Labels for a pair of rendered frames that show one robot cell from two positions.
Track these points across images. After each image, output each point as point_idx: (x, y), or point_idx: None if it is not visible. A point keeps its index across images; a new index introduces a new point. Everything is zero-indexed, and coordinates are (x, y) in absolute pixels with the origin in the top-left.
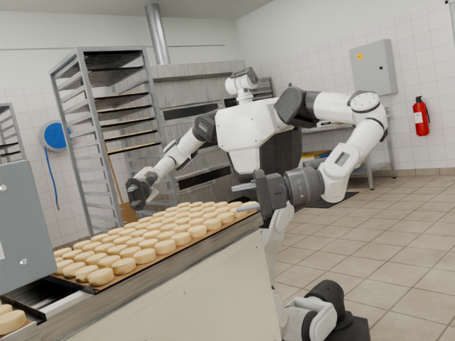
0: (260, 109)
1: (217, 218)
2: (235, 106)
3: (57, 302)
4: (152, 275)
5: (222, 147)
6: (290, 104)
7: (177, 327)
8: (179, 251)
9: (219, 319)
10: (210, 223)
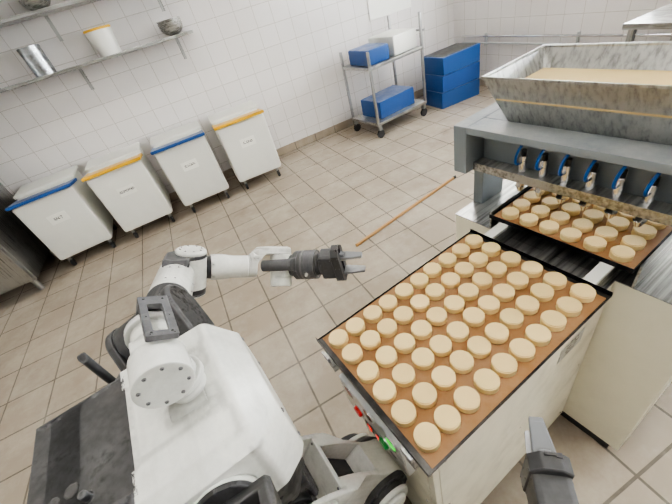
0: (219, 327)
1: (381, 305)
2: (224, 369)
3: (496, 231)
4: None
5: (300, 436)
6: (192, 304)
7: None
8: (420, 266)
9: None
10: (389, 295)
